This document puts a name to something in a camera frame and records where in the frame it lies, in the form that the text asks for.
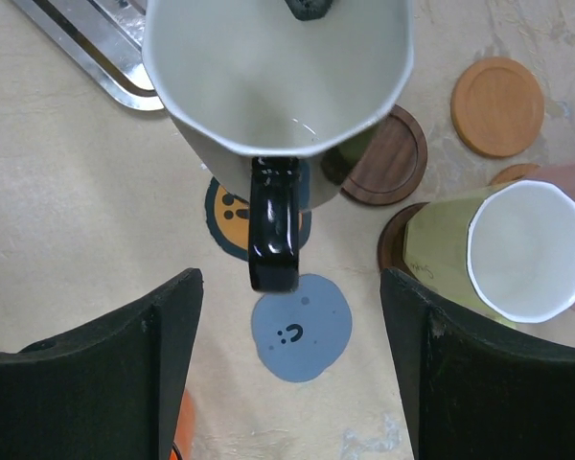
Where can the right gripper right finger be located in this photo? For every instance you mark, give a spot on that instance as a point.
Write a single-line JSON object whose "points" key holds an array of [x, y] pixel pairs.
{"points": [[472, 388]]}

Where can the dark wood coaster top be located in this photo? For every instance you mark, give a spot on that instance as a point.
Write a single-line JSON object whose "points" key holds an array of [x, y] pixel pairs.
{"points": [[393, 163]]}

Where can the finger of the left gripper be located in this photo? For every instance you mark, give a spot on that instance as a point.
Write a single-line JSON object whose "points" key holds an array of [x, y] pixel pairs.
{"points": [[309, 9]]}

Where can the dark wood coaster bottom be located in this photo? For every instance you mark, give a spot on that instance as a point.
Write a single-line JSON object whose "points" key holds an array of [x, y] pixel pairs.
{"points": [[391, 239]]}

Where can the dark wood coaster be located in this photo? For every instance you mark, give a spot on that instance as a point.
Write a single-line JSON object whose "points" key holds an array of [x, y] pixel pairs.
{"points": [[393, 163], [391, 239]]}

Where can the orange black face coaster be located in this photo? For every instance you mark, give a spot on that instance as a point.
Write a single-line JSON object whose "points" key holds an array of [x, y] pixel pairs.
{"points": [[227, 217]]}

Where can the silver metal tray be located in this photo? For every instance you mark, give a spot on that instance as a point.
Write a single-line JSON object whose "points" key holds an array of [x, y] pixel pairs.
{"points": [[104, 37]]}

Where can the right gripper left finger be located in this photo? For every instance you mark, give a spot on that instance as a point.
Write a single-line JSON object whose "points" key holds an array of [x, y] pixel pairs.
{"points": [[111, 388]]}

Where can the blue face coaster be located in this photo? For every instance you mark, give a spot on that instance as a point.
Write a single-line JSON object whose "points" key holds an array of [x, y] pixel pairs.
{"points": [[298, 335]]}

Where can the black and white mug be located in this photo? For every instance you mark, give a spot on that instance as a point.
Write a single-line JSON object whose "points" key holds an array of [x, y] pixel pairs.
{"points": [[256, 92]]}

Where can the orange mug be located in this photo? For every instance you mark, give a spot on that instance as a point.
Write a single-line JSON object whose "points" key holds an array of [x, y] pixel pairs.
{"points": [[185, 429]]}

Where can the green mug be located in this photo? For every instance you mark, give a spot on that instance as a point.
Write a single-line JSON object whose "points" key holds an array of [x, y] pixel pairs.
{"points": [[504, 251]]}

